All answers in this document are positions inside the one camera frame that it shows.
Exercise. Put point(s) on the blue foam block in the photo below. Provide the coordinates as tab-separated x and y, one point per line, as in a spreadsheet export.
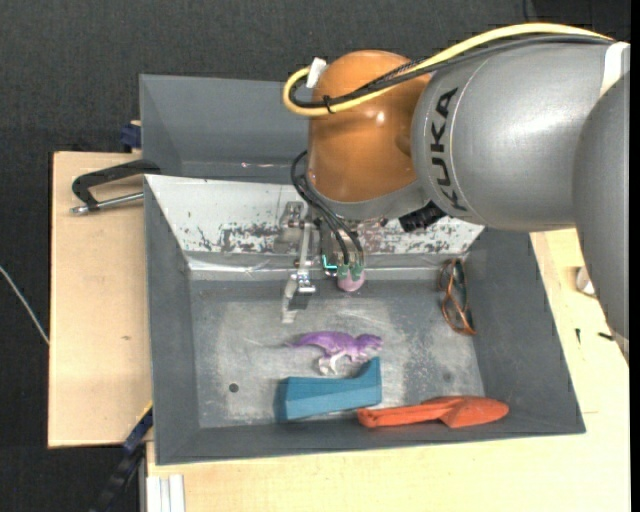
325	397

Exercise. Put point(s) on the grey metal bin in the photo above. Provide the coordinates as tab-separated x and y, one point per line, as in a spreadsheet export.
240	350

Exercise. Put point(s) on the brown sunglasses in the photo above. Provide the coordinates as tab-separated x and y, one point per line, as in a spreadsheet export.
456	310

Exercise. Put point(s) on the purple toy dinosaur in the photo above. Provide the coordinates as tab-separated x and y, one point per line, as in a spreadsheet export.
340	344

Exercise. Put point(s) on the pale wood board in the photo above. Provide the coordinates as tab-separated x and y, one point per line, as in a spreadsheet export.
95	320

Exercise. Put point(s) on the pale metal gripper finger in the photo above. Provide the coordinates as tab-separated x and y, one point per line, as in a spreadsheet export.
303	295
289	305

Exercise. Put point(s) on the small pink ball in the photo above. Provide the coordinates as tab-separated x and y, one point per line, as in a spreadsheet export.
350	284

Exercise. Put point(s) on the black cylinder on white bracket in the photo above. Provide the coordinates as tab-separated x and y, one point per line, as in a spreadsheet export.
422	218

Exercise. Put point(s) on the orange toy scoop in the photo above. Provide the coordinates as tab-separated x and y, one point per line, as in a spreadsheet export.
470	411

